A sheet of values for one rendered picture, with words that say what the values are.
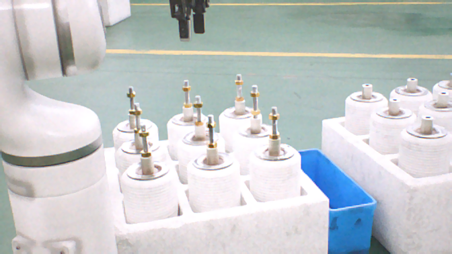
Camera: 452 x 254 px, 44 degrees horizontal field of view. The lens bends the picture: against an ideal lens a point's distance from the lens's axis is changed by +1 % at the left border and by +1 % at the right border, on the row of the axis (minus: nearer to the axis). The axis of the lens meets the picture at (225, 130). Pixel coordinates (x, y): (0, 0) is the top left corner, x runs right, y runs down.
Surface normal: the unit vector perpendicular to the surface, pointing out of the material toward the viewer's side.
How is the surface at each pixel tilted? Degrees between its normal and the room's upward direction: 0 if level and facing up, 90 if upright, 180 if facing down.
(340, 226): 92
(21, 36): 90
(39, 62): 119
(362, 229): 92
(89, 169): 90
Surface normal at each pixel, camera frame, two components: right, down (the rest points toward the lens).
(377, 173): -0.96, 0.14
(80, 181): 0.71, 0.22
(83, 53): 0.30, 0.68
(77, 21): 0.39, 0.14
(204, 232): 0.25, 0.34
